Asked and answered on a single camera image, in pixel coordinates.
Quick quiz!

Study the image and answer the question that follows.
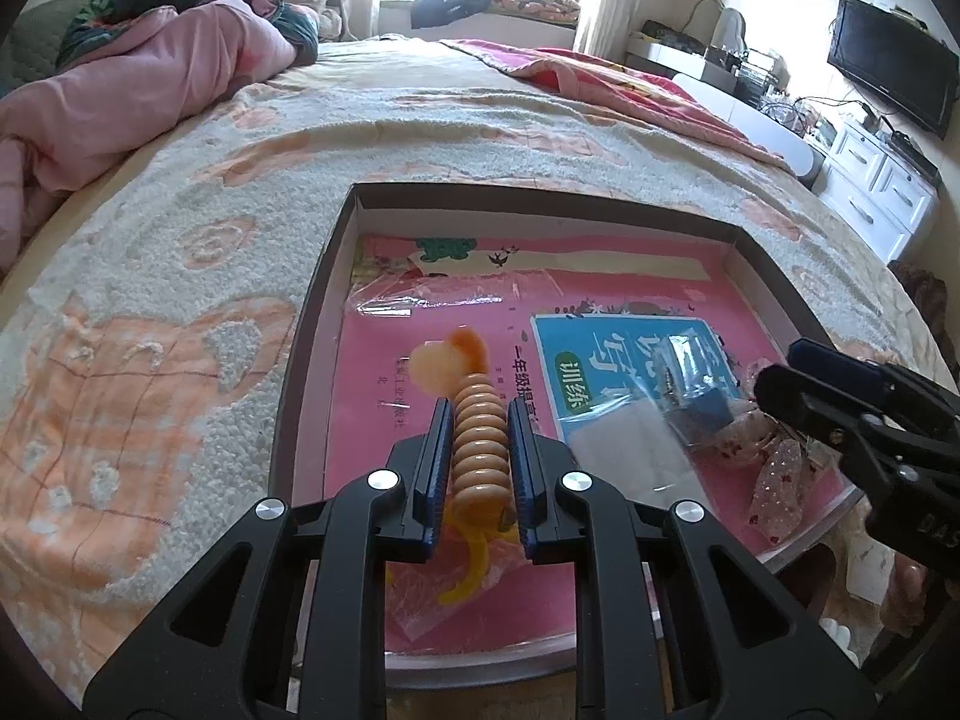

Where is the dark brown bag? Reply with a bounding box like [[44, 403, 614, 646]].
[[889, 259, 950, 331]]

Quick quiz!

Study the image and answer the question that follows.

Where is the white desk lamp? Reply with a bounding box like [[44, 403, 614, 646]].
[[690, 0, 747, 65]]

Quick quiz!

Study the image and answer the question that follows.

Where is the pink book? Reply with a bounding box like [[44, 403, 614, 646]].
[[322, 234, 856, 661]]

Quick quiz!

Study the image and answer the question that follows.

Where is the black flat television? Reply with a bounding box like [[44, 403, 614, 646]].
[[827, 0, 960, 140]]

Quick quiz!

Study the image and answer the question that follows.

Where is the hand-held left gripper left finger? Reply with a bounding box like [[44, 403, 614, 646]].
[[82, 394, 455, 720]]

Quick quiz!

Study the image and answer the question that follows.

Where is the clear plastic sleeve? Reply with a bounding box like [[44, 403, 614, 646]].
[[349, 270, 560, 316]]

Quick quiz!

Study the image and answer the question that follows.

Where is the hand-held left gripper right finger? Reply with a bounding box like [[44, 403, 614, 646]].
[[506, 396, 878, 720]]

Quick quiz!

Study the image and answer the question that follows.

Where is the green headboard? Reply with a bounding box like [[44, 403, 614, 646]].
[[0, 0, 98, 98]]

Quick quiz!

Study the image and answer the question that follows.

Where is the black shallow cardboard box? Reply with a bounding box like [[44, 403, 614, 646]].
[[266, 181, 863, 691]]

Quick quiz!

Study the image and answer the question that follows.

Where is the pink patterned blanket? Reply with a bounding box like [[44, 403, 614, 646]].
[[439, 37, 788, 166]]

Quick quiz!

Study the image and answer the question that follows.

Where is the person's right hand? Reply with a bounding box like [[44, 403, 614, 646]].
[[885, 559, 935, 616]]

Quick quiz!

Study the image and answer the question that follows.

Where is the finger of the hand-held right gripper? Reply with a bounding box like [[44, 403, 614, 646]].
[[754, 364, 875, 462], [787, 337, 893, 400]]

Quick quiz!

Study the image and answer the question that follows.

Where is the dark puffer jacket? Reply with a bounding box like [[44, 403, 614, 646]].
[[409, 0, 500, 27]]

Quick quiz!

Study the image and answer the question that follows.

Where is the white drawer cabinet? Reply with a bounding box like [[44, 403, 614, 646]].
[[814, 120, 942, 263]]

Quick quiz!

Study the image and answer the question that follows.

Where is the clear plastic packet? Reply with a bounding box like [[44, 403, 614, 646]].
[[562, 390, 698, 503]]

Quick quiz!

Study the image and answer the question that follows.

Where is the tangle of cables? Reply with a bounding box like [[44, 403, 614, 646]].
[[757, 86, 837, 143]]

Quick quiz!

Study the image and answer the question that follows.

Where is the blue booklet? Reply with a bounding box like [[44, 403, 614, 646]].
[[530, 311, 751, 458]]

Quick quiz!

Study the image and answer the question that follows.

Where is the white desk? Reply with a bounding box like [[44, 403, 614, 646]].
[[626, 37, 826, 188]]

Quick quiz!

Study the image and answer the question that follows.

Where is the pink quilt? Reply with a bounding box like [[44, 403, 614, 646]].
[[0, 0, 297, 271]]

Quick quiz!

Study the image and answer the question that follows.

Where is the colourful folded bedding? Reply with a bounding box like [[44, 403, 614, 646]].
[[487, 0, 582, 23]]

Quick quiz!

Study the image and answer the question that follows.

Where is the black set-top box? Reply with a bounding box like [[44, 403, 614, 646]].
[[855, 105, 938, 173]]

